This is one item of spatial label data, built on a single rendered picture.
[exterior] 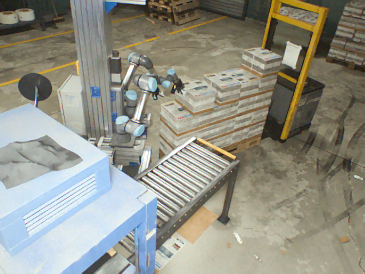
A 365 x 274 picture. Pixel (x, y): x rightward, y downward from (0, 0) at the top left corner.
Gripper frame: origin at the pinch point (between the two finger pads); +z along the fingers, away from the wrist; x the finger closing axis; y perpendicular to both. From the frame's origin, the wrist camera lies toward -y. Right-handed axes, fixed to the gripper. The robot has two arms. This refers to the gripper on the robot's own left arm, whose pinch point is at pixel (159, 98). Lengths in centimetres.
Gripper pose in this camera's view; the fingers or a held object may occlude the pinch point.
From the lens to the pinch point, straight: 356.4
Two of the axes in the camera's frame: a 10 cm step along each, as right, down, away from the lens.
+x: 8.5, -2.5, 4.6
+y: 0.7, -8.1, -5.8
